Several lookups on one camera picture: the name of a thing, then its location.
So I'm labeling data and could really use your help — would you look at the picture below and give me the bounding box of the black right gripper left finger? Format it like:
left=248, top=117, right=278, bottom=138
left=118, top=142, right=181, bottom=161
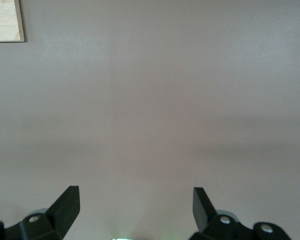
left=0, top=185, right=81, bottom=240

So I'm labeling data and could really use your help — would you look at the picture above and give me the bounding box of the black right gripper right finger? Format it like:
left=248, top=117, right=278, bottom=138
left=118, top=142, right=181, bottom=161
left=188, top=187, right=291, bottom=240

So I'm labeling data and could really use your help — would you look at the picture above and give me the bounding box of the bamboo cutting board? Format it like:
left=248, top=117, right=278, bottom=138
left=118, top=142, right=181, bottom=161
left=0, top=0, right=26, bottom=43

